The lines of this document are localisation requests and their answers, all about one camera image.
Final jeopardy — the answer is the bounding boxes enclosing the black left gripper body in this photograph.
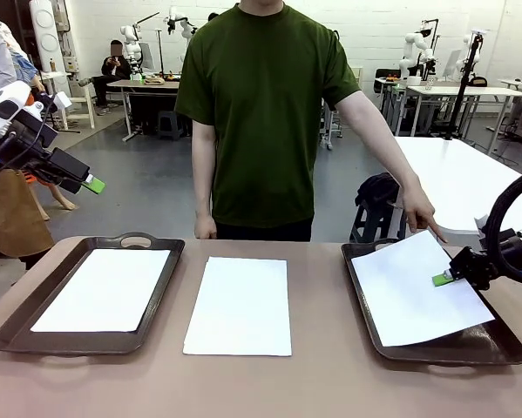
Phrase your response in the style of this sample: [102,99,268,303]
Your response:
[0,113,59,175]

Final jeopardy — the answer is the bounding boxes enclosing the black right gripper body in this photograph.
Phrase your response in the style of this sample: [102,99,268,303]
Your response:
[449,246,500,292]

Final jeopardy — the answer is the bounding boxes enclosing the white A4 paper sheet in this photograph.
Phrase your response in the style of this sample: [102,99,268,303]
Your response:
[29,247,173,334]
[350,229,497,348]

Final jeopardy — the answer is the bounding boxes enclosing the white A4 paper stack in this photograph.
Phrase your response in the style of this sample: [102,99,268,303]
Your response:
[182,256,293,357]

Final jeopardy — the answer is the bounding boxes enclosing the person right forearm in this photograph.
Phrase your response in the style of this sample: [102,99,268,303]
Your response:
[190,119,218,219]

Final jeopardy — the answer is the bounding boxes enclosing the person left forearm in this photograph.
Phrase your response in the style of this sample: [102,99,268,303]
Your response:
[321,89,423,210]

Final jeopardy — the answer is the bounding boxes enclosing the person left hand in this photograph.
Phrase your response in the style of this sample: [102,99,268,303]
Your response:
[402,191,450,245]

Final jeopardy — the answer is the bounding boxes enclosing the person right hand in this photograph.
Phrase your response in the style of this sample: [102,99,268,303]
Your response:
[193,212,219,241]

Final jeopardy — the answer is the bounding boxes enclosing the white wooden chair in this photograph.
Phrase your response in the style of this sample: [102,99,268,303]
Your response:
[62,82,97,131]

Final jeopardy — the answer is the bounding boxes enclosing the person in brown apron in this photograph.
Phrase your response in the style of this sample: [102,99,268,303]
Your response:
[0,15,55,271]

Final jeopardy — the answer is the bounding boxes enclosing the dark brown serving tray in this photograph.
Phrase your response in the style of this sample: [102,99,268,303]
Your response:
[341,238,522,367]
[0,232,186,356]

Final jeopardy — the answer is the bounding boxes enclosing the black step stool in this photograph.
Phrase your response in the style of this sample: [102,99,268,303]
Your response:
[349,202,412,245]

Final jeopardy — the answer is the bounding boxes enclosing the white tilted table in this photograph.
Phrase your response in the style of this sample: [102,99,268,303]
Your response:
[393,136,522,239]

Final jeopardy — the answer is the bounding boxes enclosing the seated person in black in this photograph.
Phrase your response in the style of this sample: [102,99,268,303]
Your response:
[90,39,133,117]

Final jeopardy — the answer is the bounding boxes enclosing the dark plastic stool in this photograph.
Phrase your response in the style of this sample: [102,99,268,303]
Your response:
[158,111,192,140]

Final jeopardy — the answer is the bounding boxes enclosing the black bag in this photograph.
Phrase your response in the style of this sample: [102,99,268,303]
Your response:
[355,172,405,210]

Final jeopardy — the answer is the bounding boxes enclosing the white standing air conditioner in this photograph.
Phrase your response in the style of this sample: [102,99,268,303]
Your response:
[28,0,66,73]

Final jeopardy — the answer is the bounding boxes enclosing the brown-topped background table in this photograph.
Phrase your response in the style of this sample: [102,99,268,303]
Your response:
[107,78,183,143]

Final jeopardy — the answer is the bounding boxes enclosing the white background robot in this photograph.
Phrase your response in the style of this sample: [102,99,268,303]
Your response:
[119,24,147,75]
[163,4,200,43]

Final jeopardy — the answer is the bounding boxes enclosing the black pole stand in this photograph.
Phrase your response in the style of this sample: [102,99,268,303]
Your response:
[443,30,491,141]

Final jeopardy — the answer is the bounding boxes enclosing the white background tables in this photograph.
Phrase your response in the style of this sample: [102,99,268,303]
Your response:
[373,76,522,136]

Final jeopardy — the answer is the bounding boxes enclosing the person black trousers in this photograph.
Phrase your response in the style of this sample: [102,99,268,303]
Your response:
[214,217,313,243]

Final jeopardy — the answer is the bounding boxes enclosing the person torso green t-shirt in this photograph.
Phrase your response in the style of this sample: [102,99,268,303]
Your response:
[174,0,362,230]

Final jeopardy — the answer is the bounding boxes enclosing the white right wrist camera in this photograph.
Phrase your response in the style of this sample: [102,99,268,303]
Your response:
[473,212,491,239]

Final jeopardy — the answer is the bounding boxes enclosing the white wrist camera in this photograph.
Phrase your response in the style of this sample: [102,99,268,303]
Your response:
[51,91,73,111]
[473,212,491,239]

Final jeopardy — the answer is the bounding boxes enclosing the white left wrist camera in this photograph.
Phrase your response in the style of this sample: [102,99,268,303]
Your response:
[51,91,73,111]

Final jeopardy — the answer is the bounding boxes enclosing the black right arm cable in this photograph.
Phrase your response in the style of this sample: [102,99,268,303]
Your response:
[486,165,522,287]

